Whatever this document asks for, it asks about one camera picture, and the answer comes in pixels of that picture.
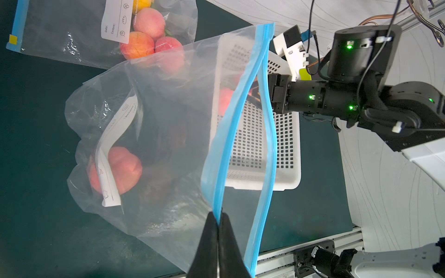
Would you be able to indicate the orange yellow peach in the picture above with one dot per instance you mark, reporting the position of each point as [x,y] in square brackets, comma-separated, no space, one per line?
[141,4]

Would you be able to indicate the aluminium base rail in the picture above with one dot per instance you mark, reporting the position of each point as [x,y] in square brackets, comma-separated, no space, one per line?
[285,262]

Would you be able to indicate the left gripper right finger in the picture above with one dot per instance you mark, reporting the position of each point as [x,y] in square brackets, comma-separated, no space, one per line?
[231,263]

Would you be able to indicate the clear zip-top bag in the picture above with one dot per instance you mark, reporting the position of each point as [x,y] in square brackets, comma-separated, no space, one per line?
[165,120]
[89,32]

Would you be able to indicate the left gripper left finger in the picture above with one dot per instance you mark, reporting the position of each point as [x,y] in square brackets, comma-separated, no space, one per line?
[205,262]

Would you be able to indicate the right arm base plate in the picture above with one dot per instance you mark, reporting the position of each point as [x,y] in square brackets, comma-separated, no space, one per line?
[304,259]

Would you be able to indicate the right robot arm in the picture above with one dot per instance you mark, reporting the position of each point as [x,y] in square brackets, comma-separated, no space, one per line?
[409,117]

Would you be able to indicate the green plastic bowl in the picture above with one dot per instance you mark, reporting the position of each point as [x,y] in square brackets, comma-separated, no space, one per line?
[304,75]

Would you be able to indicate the white plastic perforated basket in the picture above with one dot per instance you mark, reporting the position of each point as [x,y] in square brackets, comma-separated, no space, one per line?
[249,152]

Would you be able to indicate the orange red peach front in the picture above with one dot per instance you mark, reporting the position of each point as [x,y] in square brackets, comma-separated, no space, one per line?
[140,45]

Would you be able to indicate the brown metal hook stand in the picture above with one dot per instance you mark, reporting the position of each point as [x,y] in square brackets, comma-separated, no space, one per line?
[420,10]

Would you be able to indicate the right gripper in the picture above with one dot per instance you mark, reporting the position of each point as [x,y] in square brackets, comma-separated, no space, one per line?
[298,96]

